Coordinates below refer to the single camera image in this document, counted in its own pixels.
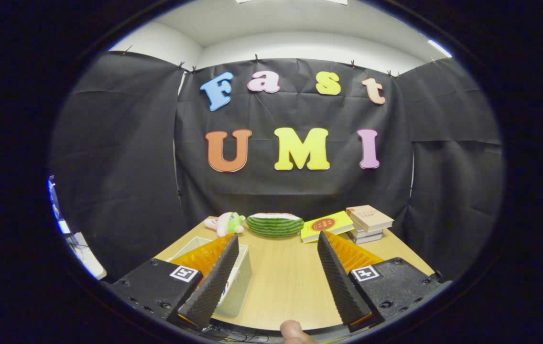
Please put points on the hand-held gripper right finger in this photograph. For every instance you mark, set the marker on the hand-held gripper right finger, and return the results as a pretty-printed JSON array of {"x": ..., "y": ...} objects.
[{"x": 341, "y": 286}]

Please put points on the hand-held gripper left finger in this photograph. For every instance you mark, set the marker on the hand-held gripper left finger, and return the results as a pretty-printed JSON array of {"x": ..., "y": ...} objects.
[{"x": 211, "y": 289}]

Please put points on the white canvas shoe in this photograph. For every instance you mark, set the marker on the white canvas shoe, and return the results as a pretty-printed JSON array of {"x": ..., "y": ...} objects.
[{"x": 229, "y": 286}]

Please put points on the pale green fabric storage box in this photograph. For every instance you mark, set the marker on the pale green fabric storage box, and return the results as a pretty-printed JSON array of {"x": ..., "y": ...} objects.
[{"x": 240, "y": 286}]

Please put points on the blue printed box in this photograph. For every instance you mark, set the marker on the blue printed box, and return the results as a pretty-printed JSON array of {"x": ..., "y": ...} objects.
[{"x": 54, "y": 200}]

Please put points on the dark blue book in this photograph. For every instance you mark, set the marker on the dark blue book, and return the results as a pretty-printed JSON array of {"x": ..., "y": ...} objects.
[{"x": 369, "y": 240}]

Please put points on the white-edged book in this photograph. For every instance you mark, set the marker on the white-edged book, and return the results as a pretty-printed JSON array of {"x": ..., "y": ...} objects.
[{"x": 369, "y": 234}]

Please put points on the yellow book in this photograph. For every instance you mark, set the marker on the yellow book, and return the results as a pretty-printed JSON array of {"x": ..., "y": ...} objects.
[{"x": 324, "y": 225}]

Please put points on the pink and green plush toy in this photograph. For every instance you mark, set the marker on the pink and green plush toy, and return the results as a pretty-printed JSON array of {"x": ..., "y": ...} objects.
[{"x": 226, "y": 223}]

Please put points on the beige book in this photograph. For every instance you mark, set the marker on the beige book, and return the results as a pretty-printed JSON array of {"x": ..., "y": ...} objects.
[{"x": 369, "y": 217}]

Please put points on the watermelon slice plush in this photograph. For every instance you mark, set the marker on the watermelon slice plush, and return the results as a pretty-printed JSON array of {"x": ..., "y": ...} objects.
[{"x": 274, "y": 227}]

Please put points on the black backdrop cloth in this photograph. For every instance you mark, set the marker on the black backdrop cloth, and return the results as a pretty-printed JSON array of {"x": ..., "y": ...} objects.
[{"x": 262, "y": 191}]

